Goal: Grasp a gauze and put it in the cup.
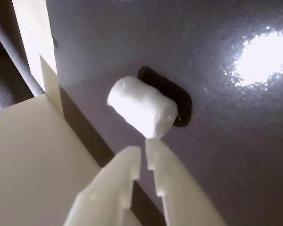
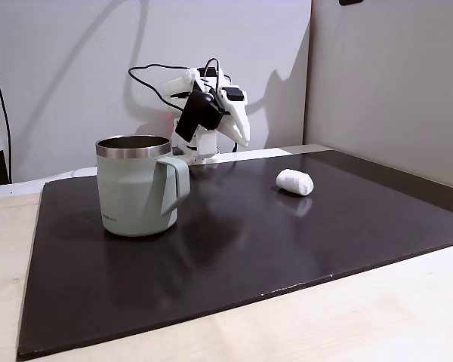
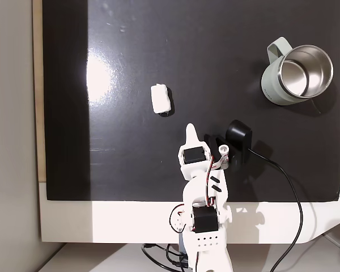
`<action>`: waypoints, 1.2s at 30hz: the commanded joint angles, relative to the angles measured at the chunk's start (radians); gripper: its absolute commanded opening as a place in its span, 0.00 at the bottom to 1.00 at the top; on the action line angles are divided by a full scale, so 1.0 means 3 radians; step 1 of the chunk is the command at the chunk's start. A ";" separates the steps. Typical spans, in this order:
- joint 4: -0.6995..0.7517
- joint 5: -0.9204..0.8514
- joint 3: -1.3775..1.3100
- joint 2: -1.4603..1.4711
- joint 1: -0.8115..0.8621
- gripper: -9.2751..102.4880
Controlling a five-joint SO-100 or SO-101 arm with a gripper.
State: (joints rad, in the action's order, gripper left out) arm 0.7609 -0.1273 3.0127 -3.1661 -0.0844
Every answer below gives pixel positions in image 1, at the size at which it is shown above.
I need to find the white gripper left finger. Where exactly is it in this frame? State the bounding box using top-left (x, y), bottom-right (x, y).
top-left (63, 145), bottom-right (142, 226)

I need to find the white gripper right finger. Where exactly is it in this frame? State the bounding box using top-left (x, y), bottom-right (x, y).
top-left (145, 138), bottom-right (228, 226)

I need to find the white gauze roll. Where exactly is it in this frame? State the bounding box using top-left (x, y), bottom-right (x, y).
top-left (107, 75), bottom-right (179, 139)

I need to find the black table mat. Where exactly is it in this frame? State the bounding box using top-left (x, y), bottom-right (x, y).
top-left (45, 0), bottom-right (283, 226)

